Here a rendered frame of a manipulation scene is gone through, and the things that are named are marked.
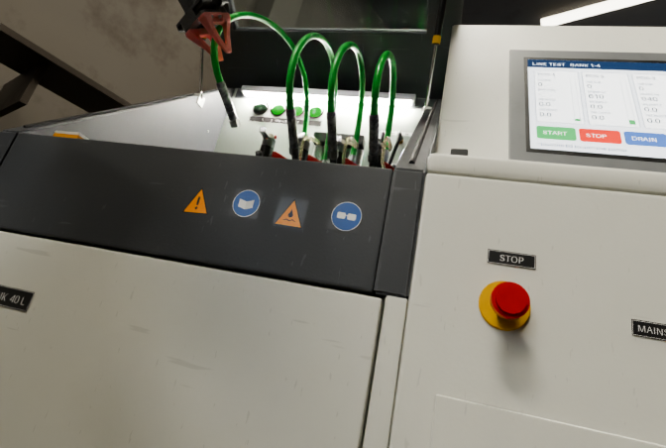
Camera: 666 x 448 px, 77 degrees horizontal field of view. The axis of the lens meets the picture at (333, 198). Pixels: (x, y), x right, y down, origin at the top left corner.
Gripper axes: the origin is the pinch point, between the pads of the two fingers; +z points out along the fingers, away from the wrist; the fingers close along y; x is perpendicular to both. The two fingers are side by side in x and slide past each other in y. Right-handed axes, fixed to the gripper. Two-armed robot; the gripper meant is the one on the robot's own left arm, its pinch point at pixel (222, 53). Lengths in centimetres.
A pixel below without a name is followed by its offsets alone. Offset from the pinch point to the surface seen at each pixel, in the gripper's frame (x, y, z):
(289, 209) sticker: 24.5, -20.1, 32.3
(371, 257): 24, -28, 42
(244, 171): 23.4, -14.7, 25.0
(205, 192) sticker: 27.3, -10.2, 25.0
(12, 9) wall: -57, 176, -128
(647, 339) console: 19, -50, 59
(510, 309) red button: 26, -41, 50
